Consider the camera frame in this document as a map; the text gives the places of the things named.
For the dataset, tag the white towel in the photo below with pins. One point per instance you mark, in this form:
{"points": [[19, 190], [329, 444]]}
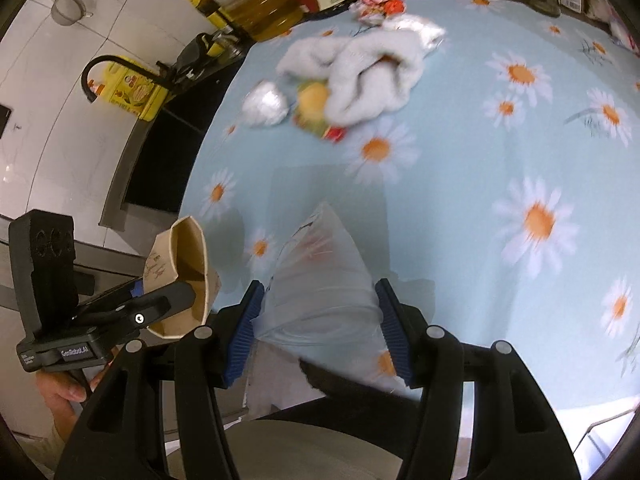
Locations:
{"points": [[360, 75]]}

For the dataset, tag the clear cooking oil jug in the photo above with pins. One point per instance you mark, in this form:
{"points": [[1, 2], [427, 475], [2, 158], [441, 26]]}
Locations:
{"points": [[260, 10]]}

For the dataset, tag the metal wall strainer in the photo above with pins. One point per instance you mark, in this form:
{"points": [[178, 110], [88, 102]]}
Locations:
{"points": [[70, 10]]}

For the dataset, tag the person's left hand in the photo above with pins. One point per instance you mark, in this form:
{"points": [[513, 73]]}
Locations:
{"points": [[57, 392]]}

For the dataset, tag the crumpled silver foil wrapper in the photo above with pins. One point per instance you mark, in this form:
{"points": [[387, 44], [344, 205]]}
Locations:
{"points": [[420, 27]]}

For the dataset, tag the black wall switch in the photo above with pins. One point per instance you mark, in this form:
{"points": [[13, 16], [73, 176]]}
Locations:
{"points": [[4, 120]]}

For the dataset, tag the brown paper cup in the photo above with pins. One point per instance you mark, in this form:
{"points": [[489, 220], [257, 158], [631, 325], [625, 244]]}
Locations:
{"points": [[185, 245]]}

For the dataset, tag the crumpled silver foil ball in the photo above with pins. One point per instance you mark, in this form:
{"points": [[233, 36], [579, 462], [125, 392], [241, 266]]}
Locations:
{"points": [[265, 102]]}

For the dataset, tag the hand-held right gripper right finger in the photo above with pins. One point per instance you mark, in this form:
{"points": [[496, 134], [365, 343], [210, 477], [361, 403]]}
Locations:
{"points": [[395, 335]]}

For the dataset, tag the small steel cup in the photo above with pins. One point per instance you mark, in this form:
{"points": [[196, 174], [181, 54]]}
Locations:
{"points": [[227, 42]]}

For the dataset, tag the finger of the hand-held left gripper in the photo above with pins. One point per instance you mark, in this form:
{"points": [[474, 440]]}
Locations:
{"points": [[134, 290], [160, 302]]}

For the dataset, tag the pink white packet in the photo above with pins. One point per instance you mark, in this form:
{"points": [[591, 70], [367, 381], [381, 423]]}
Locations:
{"points": [[625, 35]]}

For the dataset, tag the person's left forearm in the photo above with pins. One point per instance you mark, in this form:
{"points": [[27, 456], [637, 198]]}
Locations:
{"points": [[60, 442]]}

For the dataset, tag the black sink holder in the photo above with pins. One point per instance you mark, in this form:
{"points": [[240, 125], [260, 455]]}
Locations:
{"points": [[197, 52]]}

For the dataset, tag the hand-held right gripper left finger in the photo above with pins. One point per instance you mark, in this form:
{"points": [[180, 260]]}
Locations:
{"points": [[245, 330]]}

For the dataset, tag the black kitchen sink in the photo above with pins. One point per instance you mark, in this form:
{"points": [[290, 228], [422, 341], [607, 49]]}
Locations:
{"points": [[170, 160]]}

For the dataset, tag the pink red wrapper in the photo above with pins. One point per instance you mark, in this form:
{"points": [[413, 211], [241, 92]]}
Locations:
{"points": [[380, 7]]}

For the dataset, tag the black faucet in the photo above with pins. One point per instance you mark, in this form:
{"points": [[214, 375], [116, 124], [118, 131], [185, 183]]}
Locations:
{"points": [[120, 59]]}

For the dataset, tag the yellow dish soap bottle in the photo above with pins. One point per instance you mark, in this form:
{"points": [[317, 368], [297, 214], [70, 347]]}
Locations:
{"points": [[132, 92]]}

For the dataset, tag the clear plastic bag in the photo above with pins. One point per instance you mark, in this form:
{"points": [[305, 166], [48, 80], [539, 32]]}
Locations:
{"points": [[320, 280]]}

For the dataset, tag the yellow red snack wrapper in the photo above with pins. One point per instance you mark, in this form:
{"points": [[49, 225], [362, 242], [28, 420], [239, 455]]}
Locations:
{"points": [[312, 100]]}

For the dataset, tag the floral light blue tablecloth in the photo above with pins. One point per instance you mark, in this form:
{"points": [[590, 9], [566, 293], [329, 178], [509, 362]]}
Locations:
{"points": [[450, 160]]}

